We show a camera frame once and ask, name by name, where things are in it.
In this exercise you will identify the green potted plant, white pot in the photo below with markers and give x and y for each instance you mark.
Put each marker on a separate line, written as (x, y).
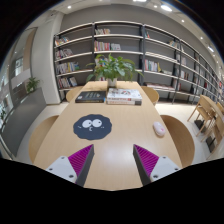
(112, 68)

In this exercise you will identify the dark cartoon-face mouse pad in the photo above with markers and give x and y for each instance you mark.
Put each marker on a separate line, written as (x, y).
(92, 131)

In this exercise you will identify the black book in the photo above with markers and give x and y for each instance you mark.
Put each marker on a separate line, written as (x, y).
(90, 96)

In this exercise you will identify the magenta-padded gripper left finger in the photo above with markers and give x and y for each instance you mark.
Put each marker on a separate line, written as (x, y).
(63, 166)

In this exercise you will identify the white illustrated book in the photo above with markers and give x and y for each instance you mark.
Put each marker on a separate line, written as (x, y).
(125, 94)

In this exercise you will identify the group of ceiling lights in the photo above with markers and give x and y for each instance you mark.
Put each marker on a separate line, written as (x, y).
(166, 7)

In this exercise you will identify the small green plant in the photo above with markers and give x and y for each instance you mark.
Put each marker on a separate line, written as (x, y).
(32, 84)

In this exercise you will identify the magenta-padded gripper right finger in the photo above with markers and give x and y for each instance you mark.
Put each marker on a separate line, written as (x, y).
(163, 166)

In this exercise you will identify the wooden curved-back chair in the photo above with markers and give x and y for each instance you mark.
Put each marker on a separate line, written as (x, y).
(151, 94)
(73, 94)
(40, 136)
(180, 136)

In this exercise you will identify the grey bookshelf unit with books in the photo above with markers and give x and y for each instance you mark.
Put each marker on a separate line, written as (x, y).
(116, 36)

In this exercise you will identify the pink computer mouse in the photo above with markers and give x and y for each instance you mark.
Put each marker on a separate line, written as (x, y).
(159, 128)

